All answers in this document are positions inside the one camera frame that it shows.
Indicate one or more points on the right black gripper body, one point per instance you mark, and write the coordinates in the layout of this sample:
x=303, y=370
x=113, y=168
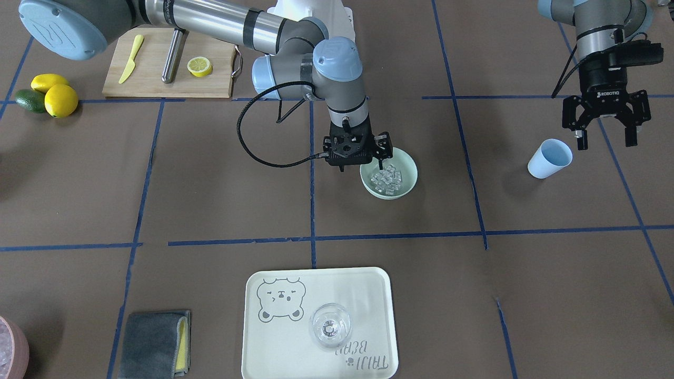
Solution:
x=383, y=146

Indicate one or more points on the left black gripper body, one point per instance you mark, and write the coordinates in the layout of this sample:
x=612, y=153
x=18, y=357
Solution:
x=603, y=80

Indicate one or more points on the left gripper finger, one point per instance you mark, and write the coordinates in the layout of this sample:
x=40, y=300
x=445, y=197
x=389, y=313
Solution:
x=631, y=133
x=581, y=135

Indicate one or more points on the clear ice cubes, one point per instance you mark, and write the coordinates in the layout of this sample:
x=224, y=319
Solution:
x=387, y=181

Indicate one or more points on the light green bowl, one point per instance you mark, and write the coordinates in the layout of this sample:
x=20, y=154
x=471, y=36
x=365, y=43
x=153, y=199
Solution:
x=404, y=162

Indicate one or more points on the light blue plastic cup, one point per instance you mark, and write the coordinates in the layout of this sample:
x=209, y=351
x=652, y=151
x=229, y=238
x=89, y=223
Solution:
x=552, y=156

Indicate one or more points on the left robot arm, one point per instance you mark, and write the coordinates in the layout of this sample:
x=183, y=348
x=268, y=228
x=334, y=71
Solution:
x=610, y=37

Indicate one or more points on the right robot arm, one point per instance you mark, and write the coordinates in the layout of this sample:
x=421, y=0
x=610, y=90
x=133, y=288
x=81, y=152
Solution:
x=300, y=59

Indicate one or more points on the pink bowl of ice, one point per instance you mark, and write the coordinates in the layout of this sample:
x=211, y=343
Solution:
x=14, y=350

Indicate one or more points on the cream bear tray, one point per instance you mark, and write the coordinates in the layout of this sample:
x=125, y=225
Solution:
x=277, y=341

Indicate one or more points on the clear wine glass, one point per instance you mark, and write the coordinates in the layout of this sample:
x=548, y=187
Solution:
x=331, y=326

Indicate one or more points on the lemon half slice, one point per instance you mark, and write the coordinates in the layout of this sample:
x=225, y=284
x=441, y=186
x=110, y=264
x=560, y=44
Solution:
x=199, y=66

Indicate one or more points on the steel muddler black tip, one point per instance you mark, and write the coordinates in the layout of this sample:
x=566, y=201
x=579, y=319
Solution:
x=169, y=72

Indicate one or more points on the wooden cutting board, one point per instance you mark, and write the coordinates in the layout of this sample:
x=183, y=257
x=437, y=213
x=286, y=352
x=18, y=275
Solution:
x=146, y=79

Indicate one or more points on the yellow plastic knife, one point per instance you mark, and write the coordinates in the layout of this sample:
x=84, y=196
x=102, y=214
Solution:
x=131, y=64

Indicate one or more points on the grey yellow folded cloth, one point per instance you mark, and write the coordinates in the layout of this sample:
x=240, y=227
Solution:
x=156, y=345

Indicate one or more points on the yellow lemon lower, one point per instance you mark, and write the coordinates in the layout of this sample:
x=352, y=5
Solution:
x=61, y=101

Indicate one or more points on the yellow lemon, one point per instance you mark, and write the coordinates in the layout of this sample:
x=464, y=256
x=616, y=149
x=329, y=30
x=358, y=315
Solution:
x=43, y=82
x=61, y=101

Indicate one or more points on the yellow lemon upper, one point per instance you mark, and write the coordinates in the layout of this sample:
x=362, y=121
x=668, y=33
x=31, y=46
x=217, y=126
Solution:
x=43, y=82

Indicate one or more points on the green lime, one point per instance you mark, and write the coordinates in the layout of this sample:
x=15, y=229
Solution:
x=30, y=100

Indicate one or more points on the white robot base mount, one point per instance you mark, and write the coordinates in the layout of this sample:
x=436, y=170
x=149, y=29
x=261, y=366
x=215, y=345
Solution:
x=337, y=18

